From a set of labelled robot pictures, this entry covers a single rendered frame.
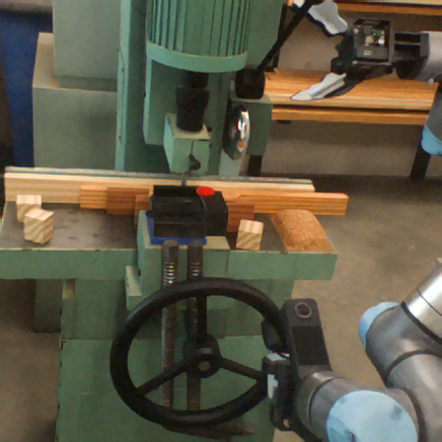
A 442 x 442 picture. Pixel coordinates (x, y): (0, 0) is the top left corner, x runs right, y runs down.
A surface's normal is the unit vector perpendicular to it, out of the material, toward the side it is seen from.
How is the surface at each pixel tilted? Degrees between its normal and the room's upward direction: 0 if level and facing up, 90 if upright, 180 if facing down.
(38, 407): 0
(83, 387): 90
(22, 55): 95
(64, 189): 90
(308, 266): 90
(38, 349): 0
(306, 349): 29
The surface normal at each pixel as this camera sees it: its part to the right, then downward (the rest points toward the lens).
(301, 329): 0.17, -0.55
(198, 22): -0.02, 0.46
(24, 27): 0.22, 0.54
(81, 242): 0.12, -0.88
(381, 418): 0.22, 0.00
